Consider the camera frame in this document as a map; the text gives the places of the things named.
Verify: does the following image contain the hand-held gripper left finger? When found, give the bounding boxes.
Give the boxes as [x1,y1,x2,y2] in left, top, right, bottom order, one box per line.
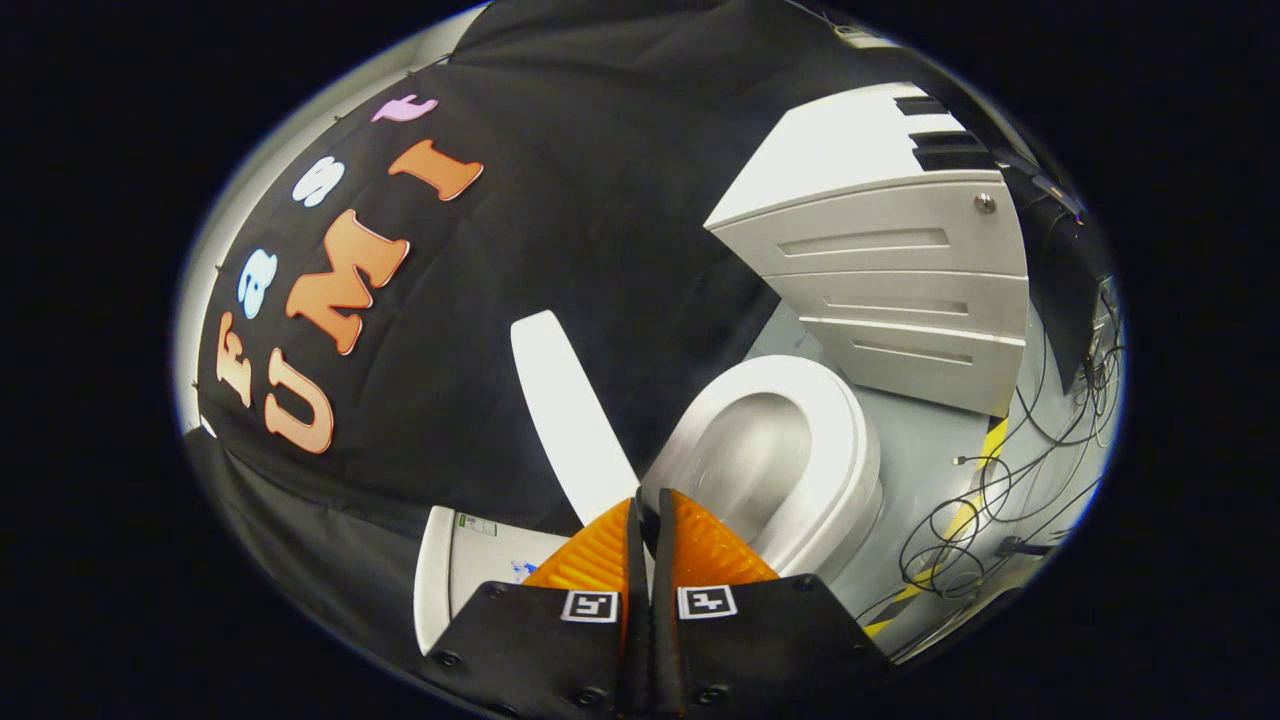
[418,497,651,720]

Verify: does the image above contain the black backdrop cloth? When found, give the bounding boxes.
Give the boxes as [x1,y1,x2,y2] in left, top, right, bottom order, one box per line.
[185,0,1116,666]

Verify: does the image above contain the white toilet lid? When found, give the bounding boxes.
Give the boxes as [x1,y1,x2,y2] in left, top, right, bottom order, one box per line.
[509,309,642,528]

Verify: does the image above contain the white drawer cabinet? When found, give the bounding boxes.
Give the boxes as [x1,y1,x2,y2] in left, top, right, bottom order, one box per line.
[704,82,1031,419]

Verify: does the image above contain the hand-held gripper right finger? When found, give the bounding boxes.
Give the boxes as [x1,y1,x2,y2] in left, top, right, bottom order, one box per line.
[645,488,898,720]

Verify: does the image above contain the tangle of black cables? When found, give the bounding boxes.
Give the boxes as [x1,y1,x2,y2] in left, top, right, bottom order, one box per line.
[893,285,1128,603]

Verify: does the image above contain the yellow black floor tape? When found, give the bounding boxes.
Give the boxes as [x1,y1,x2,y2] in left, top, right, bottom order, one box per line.
[862,415,1011,638]

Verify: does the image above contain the white toilet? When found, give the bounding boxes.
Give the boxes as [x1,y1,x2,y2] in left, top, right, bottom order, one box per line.
[413,354,887,658]

